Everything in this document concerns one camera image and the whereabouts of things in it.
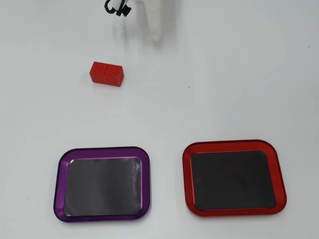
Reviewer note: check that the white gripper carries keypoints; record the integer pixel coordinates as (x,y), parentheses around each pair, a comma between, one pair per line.
(152,17)

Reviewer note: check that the red studded rectangular block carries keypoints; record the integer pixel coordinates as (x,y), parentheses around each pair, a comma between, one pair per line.
(106,74)

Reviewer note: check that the black mat in purple dish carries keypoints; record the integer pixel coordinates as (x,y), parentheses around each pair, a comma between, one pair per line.
(102,186)

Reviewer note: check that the black mat in red dish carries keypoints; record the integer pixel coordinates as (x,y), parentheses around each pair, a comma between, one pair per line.
(231,179)

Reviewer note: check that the purple metal dish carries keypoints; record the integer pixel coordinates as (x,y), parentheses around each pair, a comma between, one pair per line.
(59,189)

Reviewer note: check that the red metal dish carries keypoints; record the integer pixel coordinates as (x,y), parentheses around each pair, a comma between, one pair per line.
(280,179)

